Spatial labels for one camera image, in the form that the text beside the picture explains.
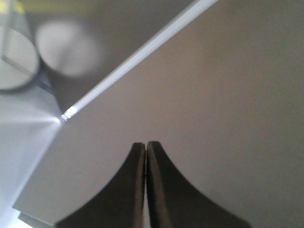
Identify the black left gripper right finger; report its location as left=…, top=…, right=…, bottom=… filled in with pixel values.
left=146, top=141, right=251, bottom=228

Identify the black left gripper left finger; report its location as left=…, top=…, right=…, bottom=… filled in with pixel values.
left=55, top=142, right=146, bottom=228

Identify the fridge door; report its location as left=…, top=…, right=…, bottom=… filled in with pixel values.
left=15, top=0, right=304, bottom=228

